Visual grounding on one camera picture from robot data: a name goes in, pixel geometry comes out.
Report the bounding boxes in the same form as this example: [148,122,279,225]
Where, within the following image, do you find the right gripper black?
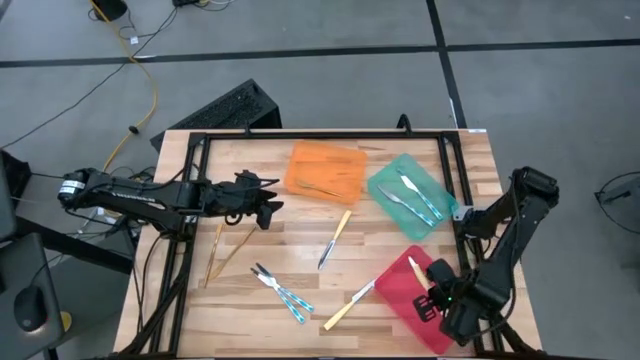
[412,258,504,347]

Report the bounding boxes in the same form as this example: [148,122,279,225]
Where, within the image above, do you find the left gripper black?
[197,169,285,232]

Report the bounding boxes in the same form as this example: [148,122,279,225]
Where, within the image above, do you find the yellow handle knife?
[317,209,353,272]
[323,278,377,332]
[407,255,432,292]

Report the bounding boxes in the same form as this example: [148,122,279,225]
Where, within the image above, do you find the wooden chopsticks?
[203,222,225,290]
[294,178,346,199]

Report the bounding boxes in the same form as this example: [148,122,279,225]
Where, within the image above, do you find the blue patterned handle knife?
[249,268,307,325]
[254,262,315,313]
[396,168,445,222]
[376,184,437,228]

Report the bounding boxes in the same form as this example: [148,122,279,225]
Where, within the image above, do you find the red translucent plastic tray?
[374,243,469,354]

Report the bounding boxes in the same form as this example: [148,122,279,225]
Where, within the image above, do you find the orange translucent plastic tray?
[283,140,369,205]

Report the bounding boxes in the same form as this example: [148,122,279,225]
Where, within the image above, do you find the black perforated box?
[149,78,284,152]

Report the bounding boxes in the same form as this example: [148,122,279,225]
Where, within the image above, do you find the green translucent plastic tray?
[367,153,460,242]

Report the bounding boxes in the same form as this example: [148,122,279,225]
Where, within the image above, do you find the black side stand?
[0,149,136,275]

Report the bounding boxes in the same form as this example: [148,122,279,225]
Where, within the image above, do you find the grey stand base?
[594,178,640,205]

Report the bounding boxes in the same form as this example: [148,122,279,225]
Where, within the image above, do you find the black round floor object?
[92,0,129,23]

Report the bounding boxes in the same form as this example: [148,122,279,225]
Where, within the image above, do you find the grey side table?
[0,232,67,360]

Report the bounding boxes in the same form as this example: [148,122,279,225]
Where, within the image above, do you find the black computer mouse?
[13,285,50,333]

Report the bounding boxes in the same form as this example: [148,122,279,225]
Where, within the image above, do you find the yellow floor cable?
[88,0,159,174]

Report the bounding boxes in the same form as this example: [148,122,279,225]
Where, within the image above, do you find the black floor cable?
[0,5,180,150]

